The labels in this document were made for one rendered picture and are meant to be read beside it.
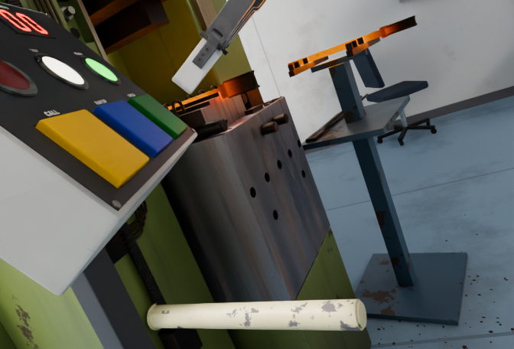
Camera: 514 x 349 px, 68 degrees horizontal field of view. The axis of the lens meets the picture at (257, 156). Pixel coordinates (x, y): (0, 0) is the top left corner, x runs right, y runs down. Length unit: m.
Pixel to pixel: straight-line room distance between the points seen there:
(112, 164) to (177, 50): 1.02
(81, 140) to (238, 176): 0.56
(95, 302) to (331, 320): 0.34
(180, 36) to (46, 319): 0.86
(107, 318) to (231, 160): 0.44
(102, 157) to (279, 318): 0.46
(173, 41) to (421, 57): 2.91
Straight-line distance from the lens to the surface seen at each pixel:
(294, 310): 0.67
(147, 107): 0.51
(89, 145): 0.32
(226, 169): 0.85
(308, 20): 3.88
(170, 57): 1.33
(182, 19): 1.29
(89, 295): 0.52
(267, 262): 0.93
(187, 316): 0.80
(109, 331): 0.53
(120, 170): 0.32
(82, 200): 0.28
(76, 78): 0.46
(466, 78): 3.98
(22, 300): 1.05
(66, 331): 0.99
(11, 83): 0.36
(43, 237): 0.31
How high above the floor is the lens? 1.02
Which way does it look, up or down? 12 degrees down
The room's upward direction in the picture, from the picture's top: 21 degrees counter-clockwise
